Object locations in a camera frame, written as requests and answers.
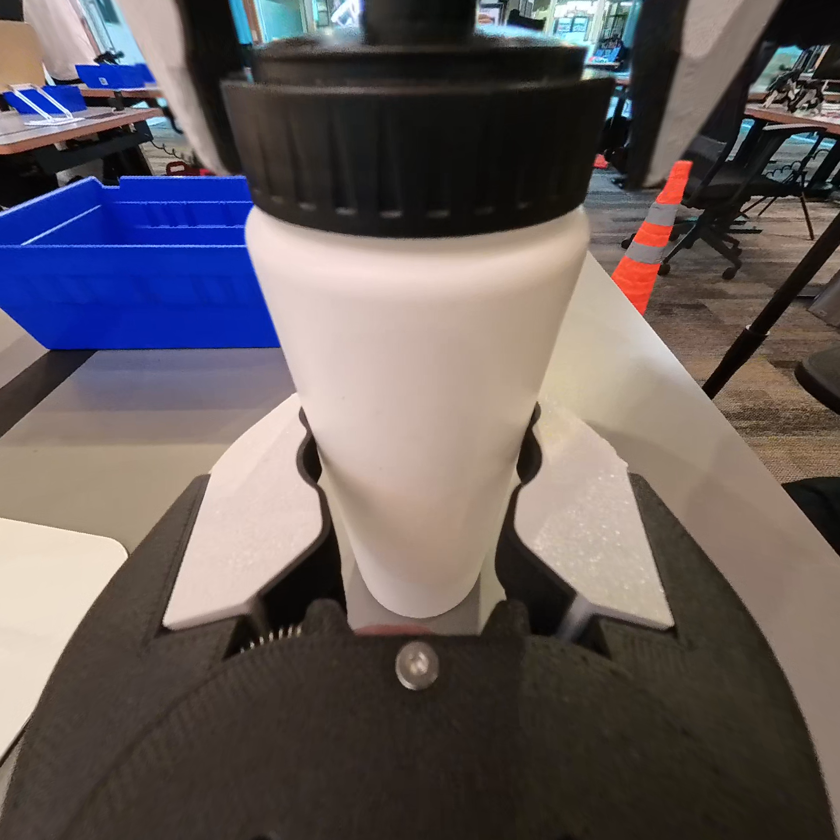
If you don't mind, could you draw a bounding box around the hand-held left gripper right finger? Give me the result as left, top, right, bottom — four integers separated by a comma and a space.
497, 394, 676, 640

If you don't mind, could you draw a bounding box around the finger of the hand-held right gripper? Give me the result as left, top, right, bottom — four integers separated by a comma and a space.
615, 0, 788, 191
116, 0, 257, 178

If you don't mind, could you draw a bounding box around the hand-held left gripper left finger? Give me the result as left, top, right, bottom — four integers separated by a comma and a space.
162, 394, 329, 634

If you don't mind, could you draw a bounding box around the white bottle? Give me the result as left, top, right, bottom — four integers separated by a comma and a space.
245, 204, 592, 620

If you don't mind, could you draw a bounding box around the black bottle lid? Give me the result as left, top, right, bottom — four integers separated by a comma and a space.
220, 0, 615, 240

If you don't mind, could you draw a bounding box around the small blue plastic bin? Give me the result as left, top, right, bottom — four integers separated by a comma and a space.
75, 62, 156, 90
3, 84, 89, 116

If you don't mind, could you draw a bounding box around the black office chair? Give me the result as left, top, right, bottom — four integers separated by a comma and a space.
657, 79, 821, 282

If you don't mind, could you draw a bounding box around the wooden top desk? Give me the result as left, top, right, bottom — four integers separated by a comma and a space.
0, 105, 165, 198

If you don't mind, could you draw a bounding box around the orange traffic cone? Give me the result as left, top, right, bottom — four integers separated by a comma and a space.
611, 161, 694, 316

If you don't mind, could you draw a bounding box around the black slanted stand leg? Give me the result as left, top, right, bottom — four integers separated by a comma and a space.
701, 213, 840, 400

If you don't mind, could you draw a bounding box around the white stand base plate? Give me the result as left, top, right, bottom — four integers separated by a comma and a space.
0, 516, 130, 762

